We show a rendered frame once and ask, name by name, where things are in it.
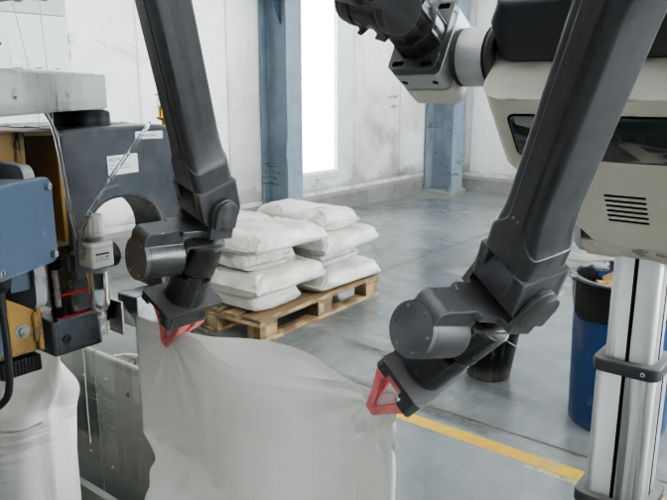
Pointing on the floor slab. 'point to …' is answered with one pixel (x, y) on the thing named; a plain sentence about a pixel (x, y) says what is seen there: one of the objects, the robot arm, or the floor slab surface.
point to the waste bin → (591, 337)
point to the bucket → (495, 362)
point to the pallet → (264, 323)
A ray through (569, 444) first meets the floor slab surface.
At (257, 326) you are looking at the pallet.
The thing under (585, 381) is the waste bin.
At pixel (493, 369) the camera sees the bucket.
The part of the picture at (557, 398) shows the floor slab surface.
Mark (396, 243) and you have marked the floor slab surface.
